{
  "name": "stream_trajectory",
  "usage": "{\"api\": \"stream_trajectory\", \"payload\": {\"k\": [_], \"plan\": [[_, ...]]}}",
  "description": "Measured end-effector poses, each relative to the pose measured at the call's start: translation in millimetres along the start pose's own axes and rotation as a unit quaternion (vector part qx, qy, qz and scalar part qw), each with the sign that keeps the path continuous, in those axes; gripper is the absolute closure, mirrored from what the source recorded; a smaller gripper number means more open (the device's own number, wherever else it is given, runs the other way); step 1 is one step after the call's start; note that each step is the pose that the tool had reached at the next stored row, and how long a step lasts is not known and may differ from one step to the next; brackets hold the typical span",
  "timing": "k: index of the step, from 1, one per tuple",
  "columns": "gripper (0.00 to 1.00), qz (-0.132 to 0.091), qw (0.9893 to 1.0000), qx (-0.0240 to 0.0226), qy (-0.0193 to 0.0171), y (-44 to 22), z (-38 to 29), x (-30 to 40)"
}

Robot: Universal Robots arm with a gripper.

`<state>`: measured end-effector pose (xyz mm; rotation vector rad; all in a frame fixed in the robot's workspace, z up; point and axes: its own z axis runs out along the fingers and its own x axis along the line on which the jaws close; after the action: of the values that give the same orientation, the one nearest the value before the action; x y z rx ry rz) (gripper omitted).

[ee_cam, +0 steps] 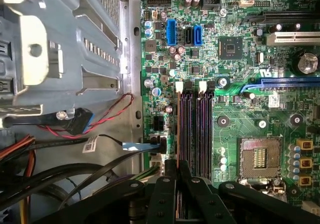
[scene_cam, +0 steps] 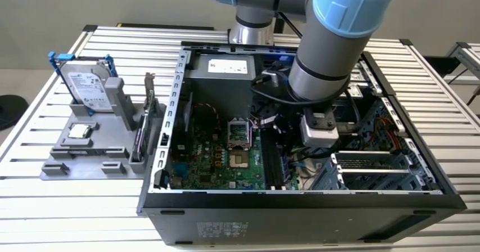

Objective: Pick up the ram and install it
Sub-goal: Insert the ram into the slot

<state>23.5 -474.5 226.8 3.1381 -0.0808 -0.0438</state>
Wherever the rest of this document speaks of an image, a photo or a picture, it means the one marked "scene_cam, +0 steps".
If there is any black RAM slot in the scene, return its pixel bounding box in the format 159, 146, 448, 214
261, 133, 272, 190
269, 139, 281, 190
265, 133, 277, 190

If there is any metal socket cover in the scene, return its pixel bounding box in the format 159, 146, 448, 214
227, 117, 251, 151

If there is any CPU socket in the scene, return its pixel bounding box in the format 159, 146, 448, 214
229, 150, 251, 169

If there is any grey power supply unit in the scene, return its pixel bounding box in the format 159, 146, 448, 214
184, 53, 260, 119

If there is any green motherboard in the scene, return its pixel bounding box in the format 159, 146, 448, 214
171, 122, 301, 191

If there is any grey metal disk bay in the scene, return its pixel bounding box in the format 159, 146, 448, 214
332, 150, 432, 191

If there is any black PC case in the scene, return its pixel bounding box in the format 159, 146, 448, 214
135, 40, 468, 247

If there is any graphics card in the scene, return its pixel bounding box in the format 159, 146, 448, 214
128, 72, 159, 164

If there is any grey parts rack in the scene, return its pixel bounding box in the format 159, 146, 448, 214
39, 77, 168, 182

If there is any metal slat side table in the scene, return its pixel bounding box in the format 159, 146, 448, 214
441, 41, 480, 86

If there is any hard disk in blue carrier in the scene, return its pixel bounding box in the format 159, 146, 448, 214
47, 52, 119, 115

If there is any silver CPU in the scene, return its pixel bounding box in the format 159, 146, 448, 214
65, 124, 93, 139

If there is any black round stand foot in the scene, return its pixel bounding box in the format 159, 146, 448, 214
0, 94, 29, 131

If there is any black camera cable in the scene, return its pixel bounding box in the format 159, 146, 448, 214
249, 73, 315, 106

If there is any black cable bundle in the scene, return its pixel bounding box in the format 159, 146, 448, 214
296, 146, 339, 160

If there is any red black twisted wire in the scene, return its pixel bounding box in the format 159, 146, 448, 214
193, 103, 223, 131

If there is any orange red yellow wire bundle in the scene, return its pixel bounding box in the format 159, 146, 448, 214
365, 116, 405, 153

